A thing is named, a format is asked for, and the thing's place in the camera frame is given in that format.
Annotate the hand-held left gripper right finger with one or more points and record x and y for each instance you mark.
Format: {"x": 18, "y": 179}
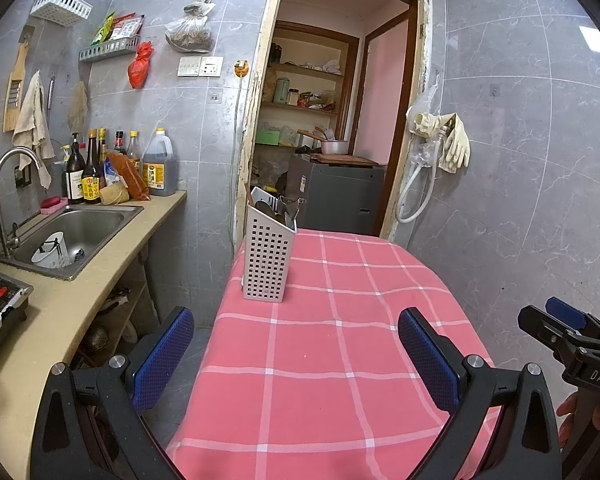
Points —
{"x": 430, "y": 355}

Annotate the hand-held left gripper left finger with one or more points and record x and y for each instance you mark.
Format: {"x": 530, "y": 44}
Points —
{"x": 165, "y": 355}

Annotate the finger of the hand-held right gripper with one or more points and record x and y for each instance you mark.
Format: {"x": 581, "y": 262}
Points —
{"x": 547, "y": 327}
{"x": 565, "y": 310}

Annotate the white perforated utensil holder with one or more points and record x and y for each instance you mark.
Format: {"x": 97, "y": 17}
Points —
{"x": 267, "y": 260}

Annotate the wooden chopstick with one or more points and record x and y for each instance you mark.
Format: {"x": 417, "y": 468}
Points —
{"x": 248, "y": 195}

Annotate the person's right hand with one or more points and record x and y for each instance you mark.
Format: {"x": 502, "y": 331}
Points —
{"x": 569, "y": 417}

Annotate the pink checked tablecloth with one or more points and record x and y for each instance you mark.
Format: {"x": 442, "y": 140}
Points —
{"x": 330, "y": 360}

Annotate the beige kitchen countertop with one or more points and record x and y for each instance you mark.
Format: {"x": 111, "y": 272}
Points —
{"x": 80, "y": 300}

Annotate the steel wool scrubber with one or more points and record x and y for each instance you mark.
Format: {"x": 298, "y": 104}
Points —
{"x": 78, "y": 254}

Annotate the steel sink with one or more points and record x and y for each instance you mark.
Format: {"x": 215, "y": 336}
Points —
{"x": 90, "y": 225}

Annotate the white cup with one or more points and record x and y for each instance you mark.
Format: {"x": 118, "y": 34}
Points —
{"x": 50, "y": 252}

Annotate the red-brown spice packet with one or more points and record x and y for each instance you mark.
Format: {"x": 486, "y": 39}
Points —
{"x": 130, "y": 180}

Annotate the large dark oil jug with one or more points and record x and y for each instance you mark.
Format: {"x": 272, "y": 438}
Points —
{"x": 160, "y": 170}

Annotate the yellow-label sauce bottle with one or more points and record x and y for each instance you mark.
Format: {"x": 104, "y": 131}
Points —
{"x": 91, "y": 185}

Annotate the grey metal cabinet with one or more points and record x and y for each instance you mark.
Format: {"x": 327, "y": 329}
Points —
{"x": 335, "y": 195}

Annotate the pink soap dish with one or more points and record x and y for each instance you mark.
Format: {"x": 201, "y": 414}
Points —
{"x": 55, "y": 203}

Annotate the dark pump-top sauce bottle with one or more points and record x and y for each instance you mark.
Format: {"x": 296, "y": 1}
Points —
{"x": 75, "y": 180}

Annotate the cream rubber gloves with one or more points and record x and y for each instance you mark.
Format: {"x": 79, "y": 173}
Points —
{"x": 455, "y": 145}

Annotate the yellow-cap clear bottle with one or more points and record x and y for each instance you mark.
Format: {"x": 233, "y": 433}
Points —
{"x": 133, "y": 152}

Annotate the wooden cutting board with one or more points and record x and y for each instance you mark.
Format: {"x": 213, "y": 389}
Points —
{"x": 345, "y": 160}

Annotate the black-cap red-label bottle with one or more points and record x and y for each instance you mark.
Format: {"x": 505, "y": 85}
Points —
{"x": 119, "y": 144}

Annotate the yellow-cap dark bottle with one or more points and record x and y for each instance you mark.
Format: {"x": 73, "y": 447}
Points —
{"x": 103, "y": 147}

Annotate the metal pot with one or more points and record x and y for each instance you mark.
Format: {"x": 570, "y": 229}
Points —
{"x": 334, "y": 147}

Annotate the green box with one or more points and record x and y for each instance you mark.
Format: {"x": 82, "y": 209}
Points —
{"x": 268, "y": 137}

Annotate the clear hanging plastic bag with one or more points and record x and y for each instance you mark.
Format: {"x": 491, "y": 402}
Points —
{"x": 422, "y": 110}

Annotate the steel faucet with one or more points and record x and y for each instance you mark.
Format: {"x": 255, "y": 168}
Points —
{"x": 2, "y": 170}

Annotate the hanging loofah cloth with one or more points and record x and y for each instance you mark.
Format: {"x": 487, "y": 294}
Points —
{"x": 78, "y": 105}

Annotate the beige hanging towel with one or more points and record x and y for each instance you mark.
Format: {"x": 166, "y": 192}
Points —
{"x": 32, "y": 125}

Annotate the glass jar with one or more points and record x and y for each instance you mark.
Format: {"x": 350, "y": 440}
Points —
{"x": 293, "y": 97}

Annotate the green canister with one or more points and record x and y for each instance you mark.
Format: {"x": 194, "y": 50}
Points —
{"x": 282, "y": 91}

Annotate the red plastic bag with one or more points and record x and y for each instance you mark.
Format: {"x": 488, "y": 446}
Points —
{"x": 140, "y": 65}

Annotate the orange plug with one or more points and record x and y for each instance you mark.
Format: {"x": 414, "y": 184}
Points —
{"x": 241, "y": 68}

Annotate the wooden grater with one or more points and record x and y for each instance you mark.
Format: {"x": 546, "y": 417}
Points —
{"x": 16, "y": 90}

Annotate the wooden shelf unit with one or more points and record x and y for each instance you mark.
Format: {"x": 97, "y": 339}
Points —
{"x": 305, "y": 67}

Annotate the clear bag of dried goods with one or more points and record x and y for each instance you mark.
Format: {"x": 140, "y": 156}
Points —
{"x": 190, "y": 32}

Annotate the colourful snack packets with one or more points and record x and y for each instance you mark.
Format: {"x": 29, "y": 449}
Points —
{"x": 117, "y": 27}

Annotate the black wall socket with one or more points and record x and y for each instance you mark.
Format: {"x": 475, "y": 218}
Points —
{"x": 22, "y": 177}

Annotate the small wall hook plate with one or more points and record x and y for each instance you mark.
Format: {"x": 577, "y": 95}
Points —
{"x": 215, "y": 96}

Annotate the worn door frame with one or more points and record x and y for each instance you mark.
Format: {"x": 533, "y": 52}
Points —
{"x": 262, "y": 85}

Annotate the white wall switch panel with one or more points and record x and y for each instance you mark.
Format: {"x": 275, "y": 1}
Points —
{"x": 200, "y": 66}

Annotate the grey wall shelf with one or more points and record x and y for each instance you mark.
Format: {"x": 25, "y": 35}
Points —
{"x": 107, "y": 50}

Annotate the white wall basket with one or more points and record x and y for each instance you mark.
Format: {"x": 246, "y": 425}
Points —
{"x": 60, "y": 5}

